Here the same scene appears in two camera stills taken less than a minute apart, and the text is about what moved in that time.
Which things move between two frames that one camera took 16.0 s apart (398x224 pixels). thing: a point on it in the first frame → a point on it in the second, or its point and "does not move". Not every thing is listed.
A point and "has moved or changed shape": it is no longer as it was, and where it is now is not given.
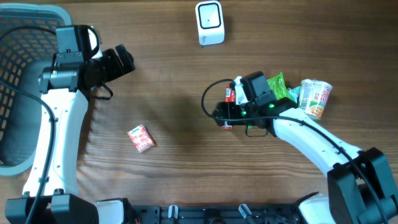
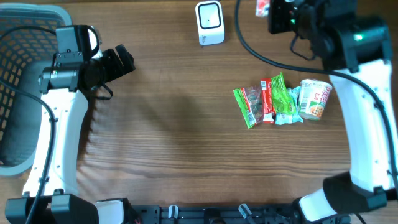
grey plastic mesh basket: x=27 y=45 does not move
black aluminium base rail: x=215 y=214 does not move
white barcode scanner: x=210 y=22 does not move
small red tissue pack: x=142 y=138 → x=262 y=7
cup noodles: x=313 y=96 does not move
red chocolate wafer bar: x=230 y=97 has moved or changed shape
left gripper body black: x=116 y=62 does not move
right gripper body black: x=227 y=112 → x=277 y=17
